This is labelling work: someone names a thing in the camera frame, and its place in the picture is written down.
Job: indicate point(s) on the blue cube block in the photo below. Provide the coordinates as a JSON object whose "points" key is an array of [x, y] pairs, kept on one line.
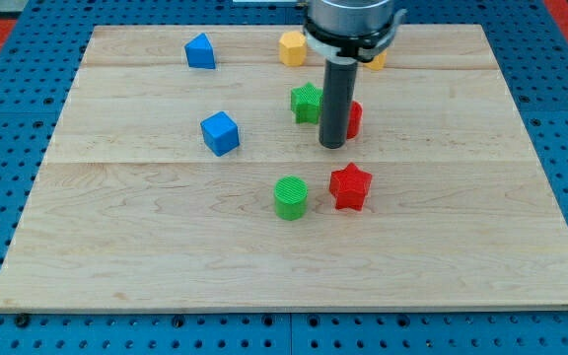
{"points": [[220, 133]]}

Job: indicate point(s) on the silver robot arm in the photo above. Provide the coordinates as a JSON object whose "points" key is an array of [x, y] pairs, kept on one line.
{"points": [[346, 33]]}

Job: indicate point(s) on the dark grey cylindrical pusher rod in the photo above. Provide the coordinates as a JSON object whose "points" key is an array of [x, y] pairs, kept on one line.
{"points": [[338, 88]]}

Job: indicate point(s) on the red circle block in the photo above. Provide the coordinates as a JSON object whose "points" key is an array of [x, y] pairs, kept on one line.
{"points": [[355, 120]]}

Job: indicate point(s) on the red star block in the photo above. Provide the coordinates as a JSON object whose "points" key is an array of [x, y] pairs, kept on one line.
{"points": [[350, 187]]}

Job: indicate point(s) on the wooden board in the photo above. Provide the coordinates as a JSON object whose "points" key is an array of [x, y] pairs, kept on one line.
{"points": [[132, 213]]}

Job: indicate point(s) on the yellow hexagon block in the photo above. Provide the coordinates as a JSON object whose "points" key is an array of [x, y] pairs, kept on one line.
{"points": [[292, 48]]}

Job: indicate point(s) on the yellow block behind tool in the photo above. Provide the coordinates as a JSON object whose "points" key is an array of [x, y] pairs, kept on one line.
{"points": [[378, 62]]}

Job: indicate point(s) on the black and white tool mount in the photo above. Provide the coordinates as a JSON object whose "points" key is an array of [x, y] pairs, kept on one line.
{"points": [[352, 48]]}

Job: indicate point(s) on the blue triangular prism block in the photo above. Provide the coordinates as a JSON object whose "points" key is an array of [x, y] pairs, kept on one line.
{"points": [[200, 53]]}

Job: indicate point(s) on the green cylinder block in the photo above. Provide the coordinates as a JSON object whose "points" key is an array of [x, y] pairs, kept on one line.
{"points": [[290, 194]]}

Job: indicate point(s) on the green star block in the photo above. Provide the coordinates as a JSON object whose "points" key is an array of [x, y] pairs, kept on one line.
{"points": [[305, 103]]}

